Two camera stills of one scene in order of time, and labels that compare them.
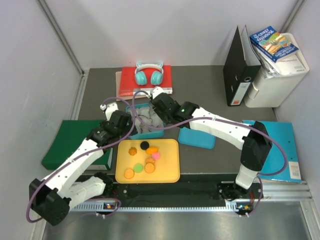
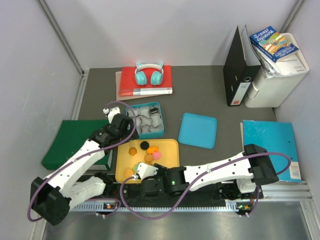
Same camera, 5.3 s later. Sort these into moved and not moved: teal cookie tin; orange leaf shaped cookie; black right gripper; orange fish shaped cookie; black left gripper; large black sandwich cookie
Moved: orange leaf shaped cookie; black right gripper
Not moved: orange fish shaped cookie; black left gripper; large black sandwich cookie; teal cookie tin
